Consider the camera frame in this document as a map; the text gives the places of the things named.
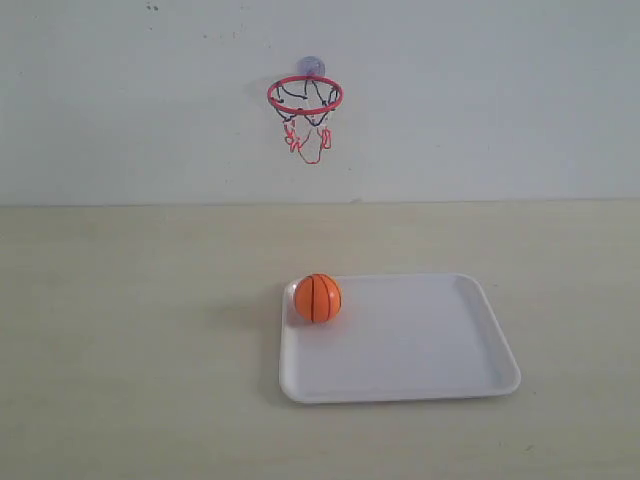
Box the red mini basketball hoop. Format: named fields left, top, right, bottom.
left=266, top=75, right=344, bottom=165

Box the clear suction cup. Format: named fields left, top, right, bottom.
left=296, top=56, right=326, bottom=77

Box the small orange toy basketball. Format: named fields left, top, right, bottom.
left=293, top=273, right=343, bottom=323

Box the white plastic tray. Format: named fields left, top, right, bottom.
left=279, top=273, right=521, bottom=404

